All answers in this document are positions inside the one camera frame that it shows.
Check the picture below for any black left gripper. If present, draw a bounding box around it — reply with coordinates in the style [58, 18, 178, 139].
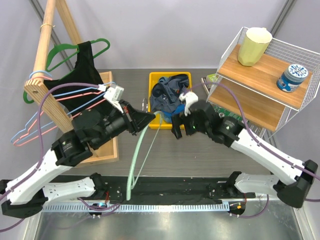
[92, 99, 156, 149]

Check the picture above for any dark navy tank top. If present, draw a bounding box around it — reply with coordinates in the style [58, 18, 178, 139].
[149, 73, 190, 114]

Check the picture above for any mint green hanger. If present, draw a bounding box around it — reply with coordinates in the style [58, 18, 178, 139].
[125, 111, 164, 201]

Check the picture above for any black tank top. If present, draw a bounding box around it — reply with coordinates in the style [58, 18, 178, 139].
[43, 41, 103, 115]

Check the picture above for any dark green hanger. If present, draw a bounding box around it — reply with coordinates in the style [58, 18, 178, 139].
[22, 37, 111, 104]

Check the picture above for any light blue wire hanger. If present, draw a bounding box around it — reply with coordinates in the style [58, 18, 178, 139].
[11, 71, 114, 147]

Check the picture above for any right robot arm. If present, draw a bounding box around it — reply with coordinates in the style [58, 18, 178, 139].
[171, 100, 318, 209]

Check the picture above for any yellow plastic tray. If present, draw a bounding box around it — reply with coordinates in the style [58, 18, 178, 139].
[148, 71, 193, 130]

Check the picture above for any green box on shelf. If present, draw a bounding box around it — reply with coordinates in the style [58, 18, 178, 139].
[200, 73, 219, 95]

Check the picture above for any pale green mug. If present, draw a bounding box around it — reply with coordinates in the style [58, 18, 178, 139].
[237, 27, 273, 67]

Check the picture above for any wooden clothes rack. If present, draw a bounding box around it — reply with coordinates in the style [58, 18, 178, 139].
[24, 0, 119, 167]

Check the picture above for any blue lidded jar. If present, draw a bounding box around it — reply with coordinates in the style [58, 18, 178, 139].
[276, 64, 309, 93]

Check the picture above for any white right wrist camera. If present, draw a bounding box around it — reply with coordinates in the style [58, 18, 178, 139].
[179, 91, 199, 116]

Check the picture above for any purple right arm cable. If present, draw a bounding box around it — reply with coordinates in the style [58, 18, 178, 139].
[188, 81, 320, 219]

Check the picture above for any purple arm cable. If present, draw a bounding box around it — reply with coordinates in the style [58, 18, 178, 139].
[188, 81, 320, 219]
[0, 82, 121, 232]

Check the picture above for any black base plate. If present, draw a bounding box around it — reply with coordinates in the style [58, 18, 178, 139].
[77, 174, 257, 204]

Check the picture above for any slotted metal rail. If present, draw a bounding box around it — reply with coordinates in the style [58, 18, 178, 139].
[42, 201, 230, 213]

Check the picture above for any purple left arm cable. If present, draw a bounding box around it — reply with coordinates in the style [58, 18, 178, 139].
[0, 82, 121, 232]

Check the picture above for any white wire wooden shelf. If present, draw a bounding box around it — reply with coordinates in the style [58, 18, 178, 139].
[207, 27, 320, 134]

